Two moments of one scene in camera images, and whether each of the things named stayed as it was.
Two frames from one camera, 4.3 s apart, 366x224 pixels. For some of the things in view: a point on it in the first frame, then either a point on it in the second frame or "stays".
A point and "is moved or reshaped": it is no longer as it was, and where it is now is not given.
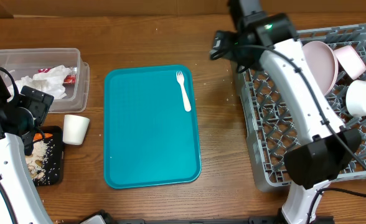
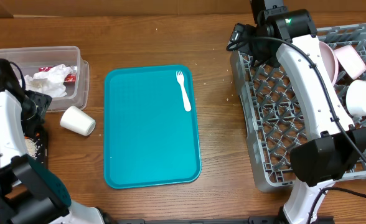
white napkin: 49,81 stays
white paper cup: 75,129 is moved or reshaped
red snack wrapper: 69,79 stays
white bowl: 363,98 stays
